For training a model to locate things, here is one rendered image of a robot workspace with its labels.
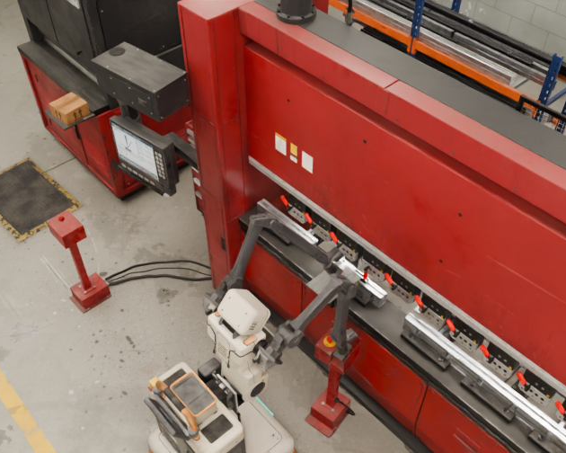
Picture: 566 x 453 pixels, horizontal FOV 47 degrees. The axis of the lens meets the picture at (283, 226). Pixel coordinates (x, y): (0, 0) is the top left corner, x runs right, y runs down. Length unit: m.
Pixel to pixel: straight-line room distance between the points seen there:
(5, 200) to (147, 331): 1.93
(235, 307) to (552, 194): 1.50
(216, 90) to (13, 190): 3.00
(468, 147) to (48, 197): 4.09
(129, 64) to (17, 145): 3.08
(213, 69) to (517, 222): 1.68
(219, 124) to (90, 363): 1.99
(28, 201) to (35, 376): 1.75
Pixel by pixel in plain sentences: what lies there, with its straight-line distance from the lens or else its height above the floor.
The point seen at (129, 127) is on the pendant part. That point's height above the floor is 1.60.
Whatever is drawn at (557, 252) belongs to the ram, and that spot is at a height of 2.00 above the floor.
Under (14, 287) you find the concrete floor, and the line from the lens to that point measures 5.32.
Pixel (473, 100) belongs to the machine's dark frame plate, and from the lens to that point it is 2.81.
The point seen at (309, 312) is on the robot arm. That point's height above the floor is 1.33.
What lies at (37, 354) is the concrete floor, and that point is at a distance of 4.88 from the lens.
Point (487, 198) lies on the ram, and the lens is 2.73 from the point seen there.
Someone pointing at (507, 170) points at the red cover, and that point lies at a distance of 2.59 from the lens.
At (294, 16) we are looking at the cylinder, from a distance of 3.22.
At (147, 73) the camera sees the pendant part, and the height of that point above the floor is 1.95.
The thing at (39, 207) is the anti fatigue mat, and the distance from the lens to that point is 5.85.
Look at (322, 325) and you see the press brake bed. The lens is 4.10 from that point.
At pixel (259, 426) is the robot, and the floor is 0.28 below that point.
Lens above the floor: 3.86
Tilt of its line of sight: 46 degrees down
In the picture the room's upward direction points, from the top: straight up
